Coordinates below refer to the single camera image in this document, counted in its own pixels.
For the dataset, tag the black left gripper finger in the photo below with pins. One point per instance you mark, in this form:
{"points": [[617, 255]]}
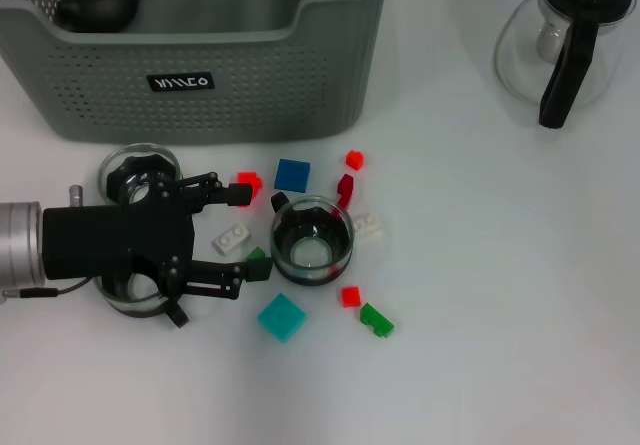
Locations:
{"points": [[257, 269], [240, 194]]}

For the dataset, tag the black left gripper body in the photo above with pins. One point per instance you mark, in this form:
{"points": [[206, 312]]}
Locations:
{"points": [[110, 240]]}

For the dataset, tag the glass teacup black holder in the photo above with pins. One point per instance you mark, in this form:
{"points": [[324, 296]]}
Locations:
{"points": [[175, 315], [120, 160], [310, 255]]}

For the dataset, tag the grey-green perforated storage bin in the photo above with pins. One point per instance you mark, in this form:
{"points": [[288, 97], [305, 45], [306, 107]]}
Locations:
{"points": [[250, 65]]}

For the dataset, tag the green brick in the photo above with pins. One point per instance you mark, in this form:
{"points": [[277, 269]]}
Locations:
{"points": [[375, 319], [256, 254]]}

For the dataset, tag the bright red slope brick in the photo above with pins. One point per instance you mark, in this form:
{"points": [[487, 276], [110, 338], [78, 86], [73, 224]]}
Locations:
{"points": [[252, 180]]}

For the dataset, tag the white brick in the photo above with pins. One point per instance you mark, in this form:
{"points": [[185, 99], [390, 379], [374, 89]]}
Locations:
{"points": [[369, 226], [232, 238]]}

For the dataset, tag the teal square plate brick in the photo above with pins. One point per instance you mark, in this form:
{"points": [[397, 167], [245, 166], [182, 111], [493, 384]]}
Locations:
{"points": [[281, 317]]}

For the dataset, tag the blue square plate brick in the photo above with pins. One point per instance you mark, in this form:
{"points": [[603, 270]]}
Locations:
{"points": [[292, 174]]}

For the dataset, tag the left gripper silver plug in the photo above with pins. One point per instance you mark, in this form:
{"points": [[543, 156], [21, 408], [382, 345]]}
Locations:
{"points": [[76, 195]]}

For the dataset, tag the small red brick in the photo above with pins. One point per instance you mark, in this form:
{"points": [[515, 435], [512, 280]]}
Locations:
{"points": [[351, 296], [354, 160]]}

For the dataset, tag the dark red brick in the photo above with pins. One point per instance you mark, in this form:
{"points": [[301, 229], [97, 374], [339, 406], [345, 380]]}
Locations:
{"points": [[345, 187]]}

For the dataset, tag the dark clay teapot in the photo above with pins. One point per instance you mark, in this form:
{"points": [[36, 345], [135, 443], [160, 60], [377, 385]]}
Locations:
{"points": [[100, 0]]}

